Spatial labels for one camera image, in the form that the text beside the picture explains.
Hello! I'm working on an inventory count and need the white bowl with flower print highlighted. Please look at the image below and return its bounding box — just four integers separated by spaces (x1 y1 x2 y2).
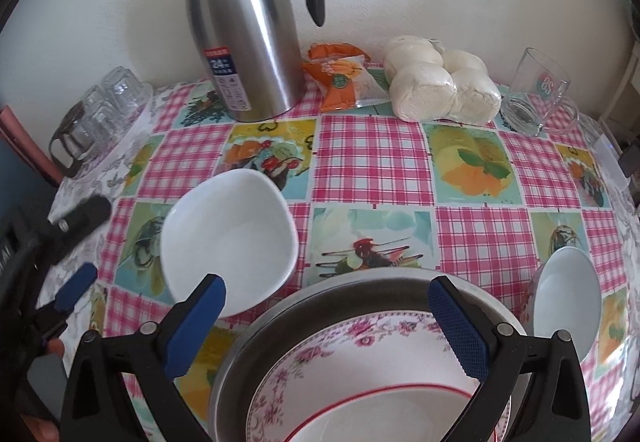
520 246 602 362

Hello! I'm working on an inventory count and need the orange snack packet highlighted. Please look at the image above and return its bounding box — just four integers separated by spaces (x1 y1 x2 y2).
303 43 390 113

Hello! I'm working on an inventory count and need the glass teapot with black handle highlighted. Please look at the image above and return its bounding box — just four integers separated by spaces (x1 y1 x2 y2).
48 65 154 179

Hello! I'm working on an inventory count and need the bag of white steamed buns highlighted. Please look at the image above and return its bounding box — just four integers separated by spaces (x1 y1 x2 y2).
383 35 502 125

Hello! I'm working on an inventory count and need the clear glass mug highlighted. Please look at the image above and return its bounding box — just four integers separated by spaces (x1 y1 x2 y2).
500 47 579 137

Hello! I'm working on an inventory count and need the stainless steel thermos jug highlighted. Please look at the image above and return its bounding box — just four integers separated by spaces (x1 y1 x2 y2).
186 0 326 123

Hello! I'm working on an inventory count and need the white square bowl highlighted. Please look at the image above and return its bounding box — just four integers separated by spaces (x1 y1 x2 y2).
160 168 299 318

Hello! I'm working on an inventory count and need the white bowl with red rim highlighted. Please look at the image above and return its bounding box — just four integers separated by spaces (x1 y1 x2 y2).
288 384 471 442

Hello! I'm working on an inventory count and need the pink plaid fruit tablecloth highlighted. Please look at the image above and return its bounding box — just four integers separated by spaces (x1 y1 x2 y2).
89 80 639 441

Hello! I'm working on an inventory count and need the stainless steel basin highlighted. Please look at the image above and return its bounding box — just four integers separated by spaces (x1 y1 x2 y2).
208 267 532 442

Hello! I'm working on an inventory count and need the floral pink rimmed plate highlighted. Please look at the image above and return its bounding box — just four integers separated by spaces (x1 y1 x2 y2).
245 310 480 441

